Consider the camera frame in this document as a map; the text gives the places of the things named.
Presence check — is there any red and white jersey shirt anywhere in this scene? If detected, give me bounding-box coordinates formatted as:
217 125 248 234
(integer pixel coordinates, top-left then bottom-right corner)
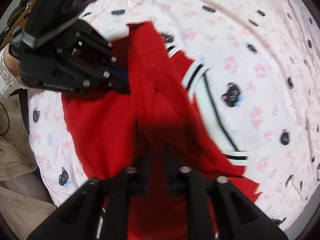
61 22 258 239

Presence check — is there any person's left forearm sleeve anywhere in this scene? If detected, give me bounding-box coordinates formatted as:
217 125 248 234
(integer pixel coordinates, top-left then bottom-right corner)
1 44 27 102

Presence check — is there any person's left hand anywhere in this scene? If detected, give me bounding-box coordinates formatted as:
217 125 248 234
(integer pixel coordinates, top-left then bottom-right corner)
3 45 20 77

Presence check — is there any pink cat-print bed quilt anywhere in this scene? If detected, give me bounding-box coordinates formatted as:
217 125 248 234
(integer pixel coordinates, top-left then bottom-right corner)
26 0 320 233

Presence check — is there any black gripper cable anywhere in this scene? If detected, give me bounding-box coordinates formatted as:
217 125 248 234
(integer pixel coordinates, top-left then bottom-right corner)
0 101 11 138

